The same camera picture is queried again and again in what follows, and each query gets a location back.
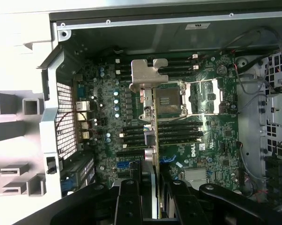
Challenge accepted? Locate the silver chipset heatsink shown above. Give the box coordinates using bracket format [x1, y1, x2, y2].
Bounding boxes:
[183, 168, 208, 185]

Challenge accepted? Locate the blue expansion slot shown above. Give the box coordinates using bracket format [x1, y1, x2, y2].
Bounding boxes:
[117, 156, 178, 170]

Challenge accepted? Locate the black expansion slot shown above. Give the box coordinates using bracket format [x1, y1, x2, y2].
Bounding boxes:
[116, 151, 145, 158]

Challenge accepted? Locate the green motherboard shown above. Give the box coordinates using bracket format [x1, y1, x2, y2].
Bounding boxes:
[72, 52, 245, 195]

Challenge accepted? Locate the black case lock knob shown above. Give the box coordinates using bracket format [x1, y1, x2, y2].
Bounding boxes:
[45, 156, 57, 175]

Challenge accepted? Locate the CPU socket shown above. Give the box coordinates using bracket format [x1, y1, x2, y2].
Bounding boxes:
[155, 81, 191, 119]

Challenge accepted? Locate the silver socket cover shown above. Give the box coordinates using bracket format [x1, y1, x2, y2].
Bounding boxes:
[185, 78, 226, 115]

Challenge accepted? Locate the silver metal drive cage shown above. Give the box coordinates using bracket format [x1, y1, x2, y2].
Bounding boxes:
[237, 42, 282, 179]

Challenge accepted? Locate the grey parts rack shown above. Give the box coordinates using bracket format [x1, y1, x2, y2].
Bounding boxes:
[0, 91, 48, 197]

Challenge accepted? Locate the open black PC case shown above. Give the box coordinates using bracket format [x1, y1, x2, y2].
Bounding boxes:
[35, 11, 282, 225]

